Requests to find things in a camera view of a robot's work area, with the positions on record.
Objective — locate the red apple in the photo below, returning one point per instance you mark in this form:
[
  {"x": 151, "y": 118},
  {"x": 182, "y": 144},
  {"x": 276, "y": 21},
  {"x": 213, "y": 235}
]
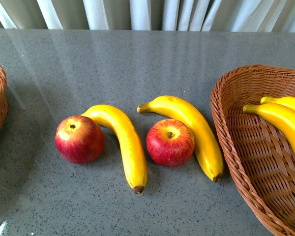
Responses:
[
  {"x": 170, "y": 143},
  {"x": 79, "y": 139}
]

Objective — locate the yellow banana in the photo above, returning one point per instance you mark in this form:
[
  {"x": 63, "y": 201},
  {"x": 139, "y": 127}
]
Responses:
[
  {"x": 131, "y": 148},
  {"x": 206, "y": 149}
]

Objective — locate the right wicker basket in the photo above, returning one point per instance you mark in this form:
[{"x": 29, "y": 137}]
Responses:
[{"x": 259, "y": 157}]

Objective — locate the white pleated curtain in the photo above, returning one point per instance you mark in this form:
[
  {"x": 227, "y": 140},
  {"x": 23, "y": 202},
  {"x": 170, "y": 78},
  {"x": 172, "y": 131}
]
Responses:
[{"x": 168, "y": 15}]

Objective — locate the front banana in basket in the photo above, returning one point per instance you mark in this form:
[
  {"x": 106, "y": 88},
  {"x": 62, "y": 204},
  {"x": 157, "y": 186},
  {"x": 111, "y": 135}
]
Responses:
[{"x": 282, "y": 117}]

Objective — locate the banana in basket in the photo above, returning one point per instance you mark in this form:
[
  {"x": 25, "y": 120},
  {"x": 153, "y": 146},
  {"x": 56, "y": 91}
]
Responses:
[
  {"x": 288, "y": 101},
  {"x": 282, "y": 117}
]

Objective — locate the rear banana in basket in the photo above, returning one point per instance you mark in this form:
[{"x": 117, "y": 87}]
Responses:
[{"x": 288, "y": 101}]

